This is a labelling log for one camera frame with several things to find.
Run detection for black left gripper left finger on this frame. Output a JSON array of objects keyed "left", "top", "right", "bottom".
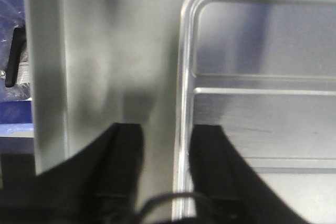
[{"left": 1, "top": 123, "right": 144, "bottom": 223}]

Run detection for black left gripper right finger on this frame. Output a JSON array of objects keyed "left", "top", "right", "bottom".
[{"left": 188, "top": 125, "right": 306, "bottom": 223}]

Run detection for flat steel divider rail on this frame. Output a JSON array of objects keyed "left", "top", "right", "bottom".
[{"left": 25, "top": 0, "right": 184, "bottom": 208}]

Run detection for lower blue plastic bin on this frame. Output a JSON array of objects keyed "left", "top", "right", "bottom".
[{"left": 1, "top": 0, "right": 34, "bottom": 135}]

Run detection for black handle tool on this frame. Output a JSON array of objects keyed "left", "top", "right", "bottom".
[{"left": 5, "top": 26, "right": 26, "bottom": 88}]

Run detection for silver metal tray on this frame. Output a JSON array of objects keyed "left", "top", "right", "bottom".
[{"left": 173, "top": 0, "right": 335, "bottom": 223}]

